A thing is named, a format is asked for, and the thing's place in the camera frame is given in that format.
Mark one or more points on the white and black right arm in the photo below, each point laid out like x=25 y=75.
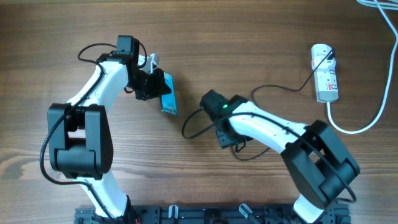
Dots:
x=317 y=160

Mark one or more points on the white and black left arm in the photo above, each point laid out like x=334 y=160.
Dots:
x=78 y=149

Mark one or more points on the white power strip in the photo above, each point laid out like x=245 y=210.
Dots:
x=323 y=65

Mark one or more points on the black mounting rail base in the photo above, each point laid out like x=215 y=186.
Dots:
x=272 y=213

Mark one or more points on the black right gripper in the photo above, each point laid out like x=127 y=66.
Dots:
x=225 y=142

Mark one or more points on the blue-screen Galaxy smartphone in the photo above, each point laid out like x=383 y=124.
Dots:
x=168 y=100

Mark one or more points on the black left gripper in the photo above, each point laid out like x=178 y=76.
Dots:
x=158 y=86

